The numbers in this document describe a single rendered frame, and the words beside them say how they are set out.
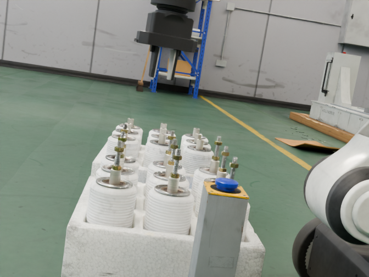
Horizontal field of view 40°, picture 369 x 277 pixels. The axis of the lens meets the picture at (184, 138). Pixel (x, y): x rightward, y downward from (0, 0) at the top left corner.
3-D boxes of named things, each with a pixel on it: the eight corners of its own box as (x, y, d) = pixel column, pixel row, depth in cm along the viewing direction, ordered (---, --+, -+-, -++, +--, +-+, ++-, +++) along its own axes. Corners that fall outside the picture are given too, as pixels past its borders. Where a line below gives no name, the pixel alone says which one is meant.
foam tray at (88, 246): (222, 256, 141) (233, 194, 139) (250, 332, 103) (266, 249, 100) (81, 239, 138) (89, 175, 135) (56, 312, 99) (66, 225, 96)
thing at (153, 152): (168, 197, 166) (176, 143, 163) (168, 205, 156) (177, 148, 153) (139, 193, 165) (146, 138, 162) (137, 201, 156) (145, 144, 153)
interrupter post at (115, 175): (119, 184, 105) (122, 169, 105) (119, 187, 103) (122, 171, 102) (108, 182, 105) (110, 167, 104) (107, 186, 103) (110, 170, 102)
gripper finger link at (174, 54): (170, 80, 101) (175, 49, 100) (165, 78, 104) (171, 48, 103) (177, 81, 102) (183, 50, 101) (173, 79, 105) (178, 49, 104)
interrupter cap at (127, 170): (103, 175, 111) (103, 171, 110) (99, 166, 118) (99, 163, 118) (137, 177, 113) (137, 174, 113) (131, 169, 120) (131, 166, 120)
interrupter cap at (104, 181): (132, 182, 108) (133, 179, 108) (132, 192, 101) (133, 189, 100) (96, 177, 107) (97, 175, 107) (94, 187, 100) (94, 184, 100)
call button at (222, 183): (234, 189, 90) (236, 178, 90) (238, 196, 86) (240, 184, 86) (212, 187, 89) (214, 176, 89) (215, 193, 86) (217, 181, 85)
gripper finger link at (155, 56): (151, 76, 103) (156, 45, 102) (155, 78, 100) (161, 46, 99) (144, 75, 102) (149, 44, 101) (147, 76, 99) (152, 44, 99)
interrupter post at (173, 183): (171, 194, 103) (173, 179, 103) (163, 191, 105) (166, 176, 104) (179, 194, 105) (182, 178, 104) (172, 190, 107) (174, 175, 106)
